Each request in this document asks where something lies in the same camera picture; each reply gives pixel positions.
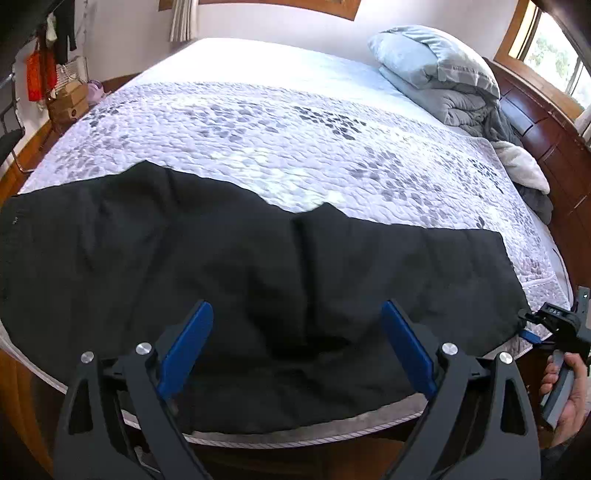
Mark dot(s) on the light grey pillow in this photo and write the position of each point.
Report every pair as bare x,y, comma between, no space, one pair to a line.
415,50

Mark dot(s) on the person's right hand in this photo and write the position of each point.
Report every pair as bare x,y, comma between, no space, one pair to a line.
575,406

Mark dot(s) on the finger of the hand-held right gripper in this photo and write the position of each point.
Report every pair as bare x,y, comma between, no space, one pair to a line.
526,315
533,337

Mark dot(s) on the grey curtain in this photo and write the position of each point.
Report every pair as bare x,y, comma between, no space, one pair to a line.
184,21

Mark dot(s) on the folded grey duvet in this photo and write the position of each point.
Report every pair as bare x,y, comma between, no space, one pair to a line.
443,104

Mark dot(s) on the person's right forearm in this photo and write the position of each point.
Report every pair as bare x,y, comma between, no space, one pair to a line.
568,461

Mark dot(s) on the red hanging cloth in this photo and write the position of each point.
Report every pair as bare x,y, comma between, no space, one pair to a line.
39,76

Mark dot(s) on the wooden framed window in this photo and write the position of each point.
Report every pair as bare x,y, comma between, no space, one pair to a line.
554,50

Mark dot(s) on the black hanging garment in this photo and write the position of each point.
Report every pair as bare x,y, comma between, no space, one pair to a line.
62,27

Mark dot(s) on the cardboard box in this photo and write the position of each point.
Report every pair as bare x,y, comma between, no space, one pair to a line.
69,108

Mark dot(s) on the black pants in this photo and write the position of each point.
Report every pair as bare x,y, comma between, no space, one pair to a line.
231,258

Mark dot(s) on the quilted leaf-print bedspread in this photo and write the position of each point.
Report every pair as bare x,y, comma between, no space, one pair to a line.
277,138

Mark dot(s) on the dark grey cloth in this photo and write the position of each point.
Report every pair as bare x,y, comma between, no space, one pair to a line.
503,124

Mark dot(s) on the purple plush item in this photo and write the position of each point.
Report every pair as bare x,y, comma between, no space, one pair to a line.
97,91

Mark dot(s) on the black mesh chair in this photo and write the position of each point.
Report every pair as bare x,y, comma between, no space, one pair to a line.
11,138

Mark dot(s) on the white fleece blanket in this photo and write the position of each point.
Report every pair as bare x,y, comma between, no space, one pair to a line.
521,166

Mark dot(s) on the wooden wall trim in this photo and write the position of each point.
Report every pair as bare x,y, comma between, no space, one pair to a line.
165,4

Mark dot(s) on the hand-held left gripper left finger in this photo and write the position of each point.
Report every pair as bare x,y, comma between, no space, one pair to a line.
184,350

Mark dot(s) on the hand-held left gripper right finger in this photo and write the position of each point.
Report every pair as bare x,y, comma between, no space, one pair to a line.
408,350

